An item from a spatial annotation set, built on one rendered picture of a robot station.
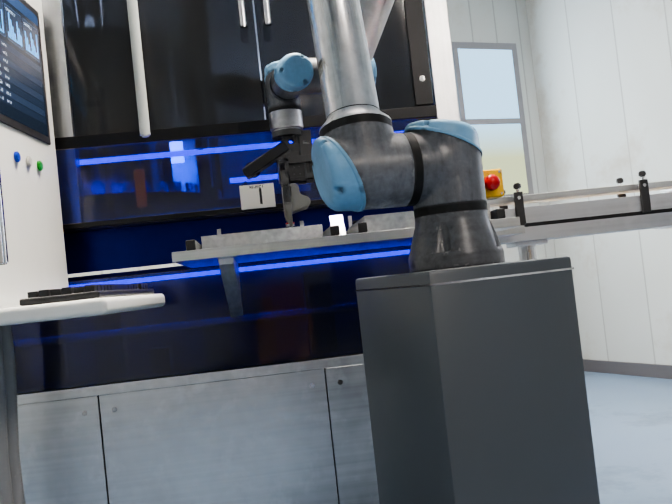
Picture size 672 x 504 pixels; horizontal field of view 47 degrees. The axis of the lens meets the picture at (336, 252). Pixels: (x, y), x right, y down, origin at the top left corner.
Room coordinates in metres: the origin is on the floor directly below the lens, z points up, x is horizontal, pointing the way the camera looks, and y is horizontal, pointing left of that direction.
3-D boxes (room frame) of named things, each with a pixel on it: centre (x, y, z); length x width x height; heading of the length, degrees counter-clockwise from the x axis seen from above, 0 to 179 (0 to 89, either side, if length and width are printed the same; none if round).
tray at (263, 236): (1.83, 0.17, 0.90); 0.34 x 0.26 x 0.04; 6
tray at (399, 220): (1.75, -0.18, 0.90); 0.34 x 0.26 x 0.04; 5
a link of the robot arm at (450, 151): (1.23, -0.18, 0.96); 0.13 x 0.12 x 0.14; 105
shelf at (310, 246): (1.78, -0.01, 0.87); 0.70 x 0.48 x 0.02; 96
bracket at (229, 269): (1.74, 0.24, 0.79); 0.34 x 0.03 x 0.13; 6
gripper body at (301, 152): (1.74, 0.07, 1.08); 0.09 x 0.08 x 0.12; 96
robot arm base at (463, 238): (1.24, -0.19, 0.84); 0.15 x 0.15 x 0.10
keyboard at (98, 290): (1.54, 0.48, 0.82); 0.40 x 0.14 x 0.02; 0
